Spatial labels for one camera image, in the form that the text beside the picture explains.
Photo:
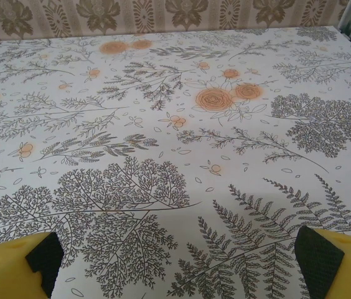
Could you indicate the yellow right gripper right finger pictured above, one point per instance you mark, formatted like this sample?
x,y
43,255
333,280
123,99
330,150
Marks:
x,y
343,268

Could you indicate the floral patterned table cover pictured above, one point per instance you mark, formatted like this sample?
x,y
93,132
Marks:
x,y
175,140

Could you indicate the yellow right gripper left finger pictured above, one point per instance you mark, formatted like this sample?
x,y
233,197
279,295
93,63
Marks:
x,y
10,268

